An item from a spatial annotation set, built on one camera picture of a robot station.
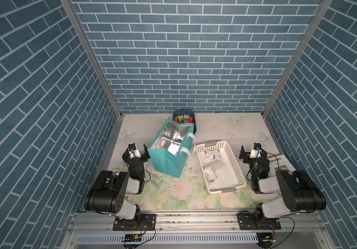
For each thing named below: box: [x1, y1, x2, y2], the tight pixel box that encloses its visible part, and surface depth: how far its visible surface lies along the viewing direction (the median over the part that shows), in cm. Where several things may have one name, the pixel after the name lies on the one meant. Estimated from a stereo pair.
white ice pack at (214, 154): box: [204, 148, 223, 161], surface depth 97 cm
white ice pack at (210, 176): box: [204, 166, 217, 184], surface depth 86 cm
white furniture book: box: [268, 154, 297, 178], surface depth 93 cm
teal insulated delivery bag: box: [147, 116, 196, 178], surface depth 82 cm
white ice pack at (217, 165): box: [211, 160, 225, 172], surface depth 91 cm
